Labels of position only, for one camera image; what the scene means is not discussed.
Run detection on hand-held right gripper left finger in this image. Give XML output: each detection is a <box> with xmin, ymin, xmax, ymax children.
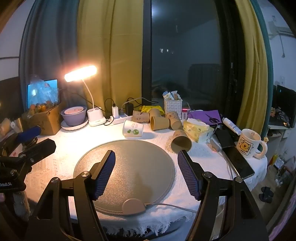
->
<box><xmin>25</xmin><ymin>150</ymin><xmax>116</xmax><ymax>241</ymax></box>

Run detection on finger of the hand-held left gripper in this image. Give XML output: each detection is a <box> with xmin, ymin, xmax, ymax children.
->
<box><xmin>0</xmin><ymin>126</ymin><xmax>42</xmax><ymax>151</ymax></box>
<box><xmin>18</xmin><ymin>138</ymin><xmax>57</xmax><ymax>167</ymax></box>

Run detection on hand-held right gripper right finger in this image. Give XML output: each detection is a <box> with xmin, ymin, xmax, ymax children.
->
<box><xmin>177</xmin><ymin>150</ymin><xmax>270</xmax><ymax>241</ymax></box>

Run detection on white cup with green print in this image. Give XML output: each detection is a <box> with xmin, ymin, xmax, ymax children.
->
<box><xmin>122</xmin><ymin>120</ymin><xmax>144</xmax><ymax>138</ymax></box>

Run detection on cardboard box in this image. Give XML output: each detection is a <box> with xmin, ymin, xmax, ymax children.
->
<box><xmin>22</xmin><ymin>102</ymin><xmax>66</xmax><ymax>136</ymax></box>

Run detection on round grey mat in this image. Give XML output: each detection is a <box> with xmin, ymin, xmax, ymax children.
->
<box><xmin>73</xmin><ymin>140</ymin><xmax>175</xmax><ymax>212</ymax></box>

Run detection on clear plastic bag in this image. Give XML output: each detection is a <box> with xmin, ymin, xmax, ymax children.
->
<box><xmin>27</xmin><ymin>74</ymin><xmax>61</xmax><ymax>114</ymax></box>

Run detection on beige mat controller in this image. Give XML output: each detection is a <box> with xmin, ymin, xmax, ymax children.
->
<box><xmin>122</xmin><ymin>198</ymin><xmax>146</xmax><ymax>216</ymax></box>

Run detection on purple bowl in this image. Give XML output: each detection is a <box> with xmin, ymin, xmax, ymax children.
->
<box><xmin>60</xmin><ymin>106</ymin><xmax>88</xmax><ymax>127</ymax></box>

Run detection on white plate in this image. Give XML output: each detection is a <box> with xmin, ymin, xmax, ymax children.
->
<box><xmin>61</xmin><ymin>116</ymin><xmax>89</xmax><ymax>132</ymax></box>

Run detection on yellow tissue pack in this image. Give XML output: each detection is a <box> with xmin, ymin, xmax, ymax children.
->
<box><xmin>183</xmin><ymin>118</ymin><xmax>215</xmax><ymax>143</ymax></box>

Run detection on pink inner bowl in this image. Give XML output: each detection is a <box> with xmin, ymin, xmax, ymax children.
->
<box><xmin>64</xmin><ymin>107</ymin><xmax>84</xmax><ymax>115</ymax></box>

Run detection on black power bank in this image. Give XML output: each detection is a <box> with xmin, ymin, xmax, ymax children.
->
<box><xmin>215</xmin><ymin>130</ymin><xmax>236</xmax><ymax>149</ymax></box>

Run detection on black phone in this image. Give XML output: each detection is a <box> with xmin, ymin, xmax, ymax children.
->
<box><xmin>222</xmin><ymin>146</ymin><xmax>255</xmax><ymax>179</ymax></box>

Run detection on white power strip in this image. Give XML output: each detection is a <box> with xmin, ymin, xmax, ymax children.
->
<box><xmin>105</xmin><ymin>113</ymin><xmax>137</xmax><ymax>126</ymax></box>

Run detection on white desk lamp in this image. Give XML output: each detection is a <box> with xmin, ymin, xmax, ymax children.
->
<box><xmin>64</xmin><ymin>65</ymin><xmax>107</xmax><ymax>127</ymax></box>

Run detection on black scissors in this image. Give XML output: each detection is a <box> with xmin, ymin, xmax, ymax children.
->
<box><xmin>205</xmin><ymin>113</ymin><xmax>221</xmax><ymax>123</ymax></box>

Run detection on white tube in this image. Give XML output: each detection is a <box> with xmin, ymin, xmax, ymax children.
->
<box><xmin>222</xmin><ymin>117</ymin><xmax>242</xmax><ymax>135</ymax></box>

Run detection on white bear mug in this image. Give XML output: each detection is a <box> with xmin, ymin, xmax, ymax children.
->
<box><xmin>235</xmin><ymin>129</ymin><xmax>268</xmax><ymax>159</ymax></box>

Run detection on white plastic basket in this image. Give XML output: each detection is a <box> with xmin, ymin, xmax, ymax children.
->
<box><xmin>164</xmin><ymin>97</ymin><xmax>183</xmax><ymax>119</ymax></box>

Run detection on yellow rubber gloves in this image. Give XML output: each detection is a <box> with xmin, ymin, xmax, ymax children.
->
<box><xmin>141</xmin><ymin>105</ymin><xmax>165</xmax><ymax>114</ymax></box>

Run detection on dark slippers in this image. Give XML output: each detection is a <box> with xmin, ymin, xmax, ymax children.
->
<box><xmin>259</xmin><ymin>186</ymin><xmax>274</xmax><ymax>204</ymax></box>

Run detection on grey curtain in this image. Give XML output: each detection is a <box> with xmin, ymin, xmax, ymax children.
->
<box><xmin>20</xmin><ymin>0</ymin><xmax>80</xmax><ymax>109</ymax></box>

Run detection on yellow curtain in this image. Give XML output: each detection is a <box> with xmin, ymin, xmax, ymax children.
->
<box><xmin>77</xmin><ymin>0</ymin><xmax>144</xmax><ymax>116</ymax></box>
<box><xmin>233</xmin><ymin>0</ymin><xmax>269</xmax><ymax>137</ymax></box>

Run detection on black monitor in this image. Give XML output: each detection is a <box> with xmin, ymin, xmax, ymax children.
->
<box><xmin>276</xmin><ymin>85</ymin><xmax>296</xmax><ymax>110</ymax></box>

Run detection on teal curtain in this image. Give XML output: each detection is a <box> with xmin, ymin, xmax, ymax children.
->
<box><xmin>251</xmin><ymin>0</ymin><xmax>275</xmax><ymax>130</ymax></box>

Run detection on white air conditioner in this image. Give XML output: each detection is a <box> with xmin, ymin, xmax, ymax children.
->
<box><xmin>267</xmin><ymin>22</ymin><xmax>296</xmax><ymax>39</ymax></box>

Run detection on grey mat cable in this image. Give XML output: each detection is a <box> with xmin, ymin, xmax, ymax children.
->
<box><xmin>144</xmin><ymin>202</ymin><xmax>198</xmax><ymax>213</ymax></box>

